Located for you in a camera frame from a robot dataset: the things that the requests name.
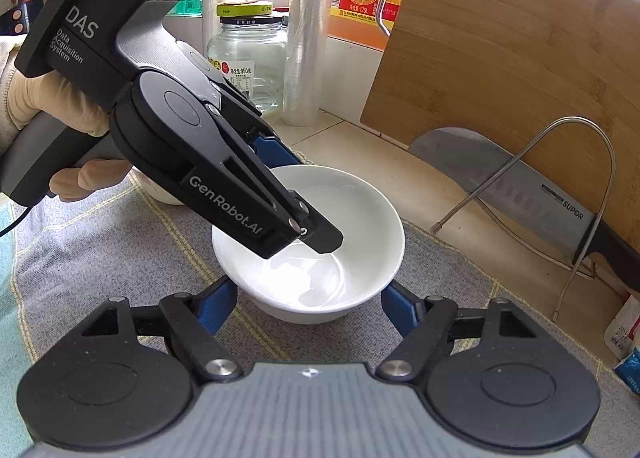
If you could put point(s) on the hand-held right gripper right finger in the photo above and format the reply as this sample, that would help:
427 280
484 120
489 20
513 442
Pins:
397 303

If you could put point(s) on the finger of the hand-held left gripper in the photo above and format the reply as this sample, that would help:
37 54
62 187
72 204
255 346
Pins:
282 150
320 235

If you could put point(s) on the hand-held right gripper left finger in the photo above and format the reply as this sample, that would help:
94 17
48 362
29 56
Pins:
220 303

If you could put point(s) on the white pink floral bowl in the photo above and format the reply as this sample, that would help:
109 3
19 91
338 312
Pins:
160 190
360 258

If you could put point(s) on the person's left forearm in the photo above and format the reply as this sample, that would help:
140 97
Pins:
7 97

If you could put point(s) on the person's left hand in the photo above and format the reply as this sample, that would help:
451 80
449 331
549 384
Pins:
65 97

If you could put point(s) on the glass jar with black lid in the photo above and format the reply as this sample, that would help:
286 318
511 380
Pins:
250 67

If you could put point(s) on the roll of plastic wrap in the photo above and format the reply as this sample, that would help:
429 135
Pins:
305 37

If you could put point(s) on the grey checked table cloth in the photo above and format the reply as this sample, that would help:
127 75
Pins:
100 258

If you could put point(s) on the green dish soap bottle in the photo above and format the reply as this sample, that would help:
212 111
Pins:
190 2

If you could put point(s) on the blue white salt bag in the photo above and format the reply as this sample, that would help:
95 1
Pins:
625 338

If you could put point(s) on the bamboo cutting board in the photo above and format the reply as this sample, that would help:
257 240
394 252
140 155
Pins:
500 47

